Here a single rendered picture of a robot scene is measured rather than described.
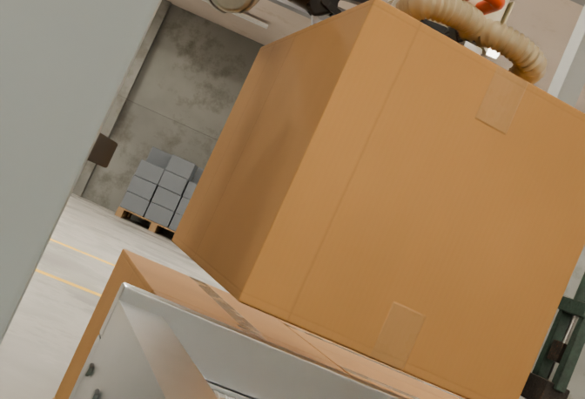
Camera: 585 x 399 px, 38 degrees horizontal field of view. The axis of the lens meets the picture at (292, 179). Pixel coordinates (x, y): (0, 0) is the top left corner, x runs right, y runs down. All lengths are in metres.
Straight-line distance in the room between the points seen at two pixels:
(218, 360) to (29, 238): 0.65
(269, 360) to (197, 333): 0.09
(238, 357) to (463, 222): 0.34
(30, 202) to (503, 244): 0.89
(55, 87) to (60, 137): 0.02
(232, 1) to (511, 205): 0.54
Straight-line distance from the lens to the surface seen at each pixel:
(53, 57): 0.29
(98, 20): 0.30
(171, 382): 0.62
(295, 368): 0.96
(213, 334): 0.92
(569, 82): 4.78
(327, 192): 1.03
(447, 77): 1.09
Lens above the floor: 0.71
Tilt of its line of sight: 4 degrees up
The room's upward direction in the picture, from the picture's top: 24 degrees clockwise
